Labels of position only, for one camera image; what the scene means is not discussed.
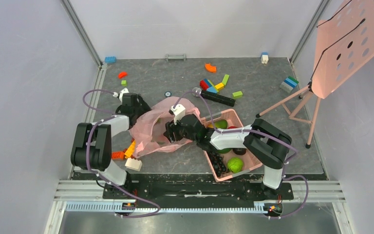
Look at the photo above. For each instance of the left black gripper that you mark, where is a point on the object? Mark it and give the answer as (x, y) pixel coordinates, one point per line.
(144, 108)

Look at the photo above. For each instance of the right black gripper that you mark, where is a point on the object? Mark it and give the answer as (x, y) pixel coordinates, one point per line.
(172, 131)

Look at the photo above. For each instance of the pink plastic bag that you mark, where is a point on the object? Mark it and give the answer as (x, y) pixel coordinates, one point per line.
(148, 132)

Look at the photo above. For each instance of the light green fake round fruit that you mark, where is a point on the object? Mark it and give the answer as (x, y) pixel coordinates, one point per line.
(235, 165)

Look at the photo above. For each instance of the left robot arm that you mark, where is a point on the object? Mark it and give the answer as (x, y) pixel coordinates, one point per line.
(92, 145)

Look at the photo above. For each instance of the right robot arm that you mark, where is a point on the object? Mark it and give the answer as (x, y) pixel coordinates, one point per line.
(266, 142)

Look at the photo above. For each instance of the orange green fake mango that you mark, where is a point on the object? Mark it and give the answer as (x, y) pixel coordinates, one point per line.
(222, 124)

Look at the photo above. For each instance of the black fake grape bunch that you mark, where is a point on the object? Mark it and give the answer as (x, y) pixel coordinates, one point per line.
(217, 163)

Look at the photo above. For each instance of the green fake avocado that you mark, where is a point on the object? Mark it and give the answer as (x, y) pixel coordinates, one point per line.
(223, 151)

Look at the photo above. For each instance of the dark fake plum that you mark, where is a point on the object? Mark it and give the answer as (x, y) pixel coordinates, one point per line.
(239, 151)

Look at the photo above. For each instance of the red curved block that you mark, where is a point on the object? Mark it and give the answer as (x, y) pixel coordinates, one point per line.
(122, 75)

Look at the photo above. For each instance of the black microphone silver head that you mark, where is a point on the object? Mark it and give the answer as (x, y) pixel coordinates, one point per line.
(198, 92)

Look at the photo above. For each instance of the yellow orange toy brick vehicle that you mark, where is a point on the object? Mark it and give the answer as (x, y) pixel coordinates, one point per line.
(128, 153)

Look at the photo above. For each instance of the white toy brick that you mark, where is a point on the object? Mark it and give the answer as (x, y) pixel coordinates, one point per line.
(133, 164)

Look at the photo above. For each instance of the red blue green brick cluster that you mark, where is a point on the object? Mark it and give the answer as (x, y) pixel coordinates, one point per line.
(206, 85)

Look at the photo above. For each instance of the pink plastic basket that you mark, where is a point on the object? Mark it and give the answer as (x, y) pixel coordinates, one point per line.
(250, 162)

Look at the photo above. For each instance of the blue brick at corner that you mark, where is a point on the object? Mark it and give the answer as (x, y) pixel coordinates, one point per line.
(111, 59)

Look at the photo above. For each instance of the yellow block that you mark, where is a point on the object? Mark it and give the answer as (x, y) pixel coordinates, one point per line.
(219, 87)

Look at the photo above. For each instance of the orange curved block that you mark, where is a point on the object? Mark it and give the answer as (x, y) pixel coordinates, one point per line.
(210, 68)

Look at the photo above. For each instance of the green block near microphone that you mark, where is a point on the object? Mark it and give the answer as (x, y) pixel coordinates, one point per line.
(237, 94)

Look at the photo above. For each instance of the tall green block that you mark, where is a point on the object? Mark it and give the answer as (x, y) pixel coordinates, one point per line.
(225, 79)

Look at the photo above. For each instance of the blue white brick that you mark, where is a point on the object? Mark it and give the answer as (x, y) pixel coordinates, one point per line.
(264, 58)

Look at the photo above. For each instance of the grey blue green brick stack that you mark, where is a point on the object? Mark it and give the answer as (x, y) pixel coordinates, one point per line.
(289, 84)

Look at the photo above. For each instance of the pink perforated music stand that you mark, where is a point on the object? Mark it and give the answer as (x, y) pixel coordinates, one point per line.
(345, 43)

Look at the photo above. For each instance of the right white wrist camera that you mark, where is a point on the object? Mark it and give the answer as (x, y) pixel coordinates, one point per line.
(179, 111)

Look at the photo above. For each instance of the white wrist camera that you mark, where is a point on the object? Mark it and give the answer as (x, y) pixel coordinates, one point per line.
(120, 94)
(179, 111)

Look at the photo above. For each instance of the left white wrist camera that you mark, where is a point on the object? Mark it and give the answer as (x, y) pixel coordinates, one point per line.
(120, 94)

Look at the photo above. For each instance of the grey metal handle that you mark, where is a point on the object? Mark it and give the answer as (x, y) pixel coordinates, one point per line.
(169, 57)

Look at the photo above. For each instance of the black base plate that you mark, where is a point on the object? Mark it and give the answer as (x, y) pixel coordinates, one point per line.
(201, 191)

